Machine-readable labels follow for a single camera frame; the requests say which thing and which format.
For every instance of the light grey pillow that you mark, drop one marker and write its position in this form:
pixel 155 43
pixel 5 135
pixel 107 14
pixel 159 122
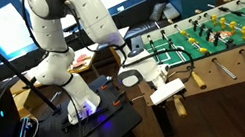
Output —
pixel 171 11

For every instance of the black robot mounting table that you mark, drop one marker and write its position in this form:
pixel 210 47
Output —
pixel 112 124

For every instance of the yellow three-man foosball rod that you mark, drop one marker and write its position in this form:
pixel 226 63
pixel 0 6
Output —
pixel 225 69

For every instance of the black goalie foosball rod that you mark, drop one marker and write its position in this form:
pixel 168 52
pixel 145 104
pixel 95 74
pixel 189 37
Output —
pixel 180 106

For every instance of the black sofa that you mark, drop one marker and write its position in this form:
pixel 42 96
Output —
pixel 139 14

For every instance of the wooden tray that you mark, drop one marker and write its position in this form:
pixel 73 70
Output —
pixel 85 67

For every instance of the black two-man foosball rod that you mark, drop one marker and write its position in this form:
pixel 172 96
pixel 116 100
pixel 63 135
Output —
pixel 199 80

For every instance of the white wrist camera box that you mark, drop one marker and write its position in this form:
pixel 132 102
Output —
pixel 167 91

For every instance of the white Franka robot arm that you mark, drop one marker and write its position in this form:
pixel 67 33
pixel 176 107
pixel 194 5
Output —
pixel 95 13

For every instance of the black laptop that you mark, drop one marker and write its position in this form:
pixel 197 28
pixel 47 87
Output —
pixel 5 119

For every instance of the cardboard box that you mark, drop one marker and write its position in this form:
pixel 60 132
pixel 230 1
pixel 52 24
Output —
pixel 26 102

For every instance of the dark grey pillow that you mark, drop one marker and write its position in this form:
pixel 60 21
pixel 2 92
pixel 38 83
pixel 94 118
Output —
pixel 157 11

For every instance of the black slanted pole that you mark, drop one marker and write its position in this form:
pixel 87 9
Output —
pixel 11 67

